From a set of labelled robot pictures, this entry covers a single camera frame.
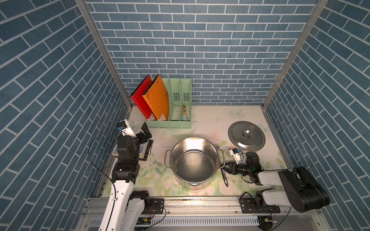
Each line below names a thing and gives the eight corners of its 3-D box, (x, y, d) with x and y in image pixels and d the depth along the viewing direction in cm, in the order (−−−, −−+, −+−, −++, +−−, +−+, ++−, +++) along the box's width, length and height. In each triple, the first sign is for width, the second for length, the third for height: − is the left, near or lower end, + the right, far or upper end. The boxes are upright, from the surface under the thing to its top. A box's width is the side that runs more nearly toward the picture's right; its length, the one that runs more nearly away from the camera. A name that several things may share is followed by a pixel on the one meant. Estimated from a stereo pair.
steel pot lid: (232, 151, 97) (232, 149, 95) (226, 123, 113) (227, 120, 111) (268, 151, 97) (270, 149, 95) (257, 123, 113) (259, 121, 111)
